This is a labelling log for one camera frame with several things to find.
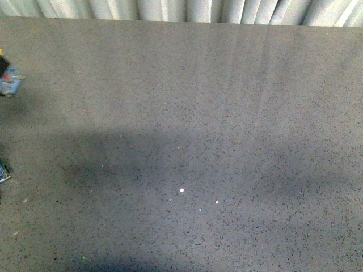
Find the white pleated curtain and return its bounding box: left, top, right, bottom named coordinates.
left=1, top=0, right=362, bottom=27

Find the yellow mushroom push button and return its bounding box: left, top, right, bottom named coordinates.
left=1, top=50, right=24, bottom=97

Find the blue switch block at edge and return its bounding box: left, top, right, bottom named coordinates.
left=0, top=162, right=11, bottom=183

